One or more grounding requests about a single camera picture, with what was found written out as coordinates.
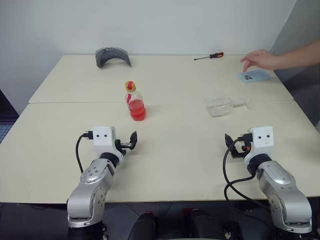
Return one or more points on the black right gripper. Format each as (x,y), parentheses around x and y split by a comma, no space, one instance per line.
(238,153)

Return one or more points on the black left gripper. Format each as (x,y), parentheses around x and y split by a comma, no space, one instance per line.
(123,145)

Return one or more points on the bottle with red liquid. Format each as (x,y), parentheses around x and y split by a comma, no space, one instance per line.
(137,110)

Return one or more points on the clear wine glass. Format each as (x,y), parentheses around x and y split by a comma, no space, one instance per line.
(218,107)

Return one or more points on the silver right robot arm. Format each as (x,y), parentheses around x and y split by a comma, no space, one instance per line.
(282,190)

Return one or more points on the person's bare forearm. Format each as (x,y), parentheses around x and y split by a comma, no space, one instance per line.
(297,56)

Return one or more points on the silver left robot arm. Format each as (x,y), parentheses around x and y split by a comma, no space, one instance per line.
(90,185)

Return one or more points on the person's bare hand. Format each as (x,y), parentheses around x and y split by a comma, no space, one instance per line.
(261,58)

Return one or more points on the light blue phone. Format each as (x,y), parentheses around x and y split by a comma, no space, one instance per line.
(257,75)

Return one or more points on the dark object beside table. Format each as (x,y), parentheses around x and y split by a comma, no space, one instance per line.
(6,117)

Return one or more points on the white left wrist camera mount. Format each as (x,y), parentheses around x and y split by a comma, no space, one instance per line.
(103,140)

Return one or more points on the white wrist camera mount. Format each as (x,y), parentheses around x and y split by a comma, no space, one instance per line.
(103,140)
(261,143)

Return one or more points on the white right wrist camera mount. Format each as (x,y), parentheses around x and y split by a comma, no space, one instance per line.
(261,143)

